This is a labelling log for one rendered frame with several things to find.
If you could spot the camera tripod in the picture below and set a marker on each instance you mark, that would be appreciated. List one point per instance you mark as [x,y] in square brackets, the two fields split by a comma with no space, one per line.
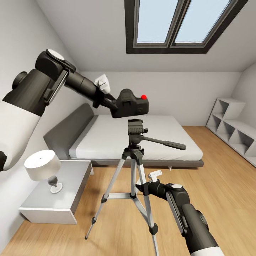
[135,128]

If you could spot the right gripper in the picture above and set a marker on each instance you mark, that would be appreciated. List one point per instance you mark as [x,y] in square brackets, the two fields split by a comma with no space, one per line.
[149,188]

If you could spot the nightstand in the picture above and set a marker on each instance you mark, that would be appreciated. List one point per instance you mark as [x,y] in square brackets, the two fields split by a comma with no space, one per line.
[43,206]

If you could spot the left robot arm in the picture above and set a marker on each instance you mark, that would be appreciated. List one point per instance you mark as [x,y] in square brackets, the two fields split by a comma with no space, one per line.
[22,108]

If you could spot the table lamp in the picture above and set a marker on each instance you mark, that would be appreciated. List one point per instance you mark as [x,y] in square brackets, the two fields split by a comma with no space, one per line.
[46,171]

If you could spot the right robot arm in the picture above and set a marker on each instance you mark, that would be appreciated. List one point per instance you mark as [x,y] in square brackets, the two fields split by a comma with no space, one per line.
[191,223]

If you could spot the digital camera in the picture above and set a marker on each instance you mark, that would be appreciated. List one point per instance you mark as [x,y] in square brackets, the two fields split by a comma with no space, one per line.
[130,105]

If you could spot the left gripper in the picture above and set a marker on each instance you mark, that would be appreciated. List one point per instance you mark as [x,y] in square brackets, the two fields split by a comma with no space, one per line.
[90,91]

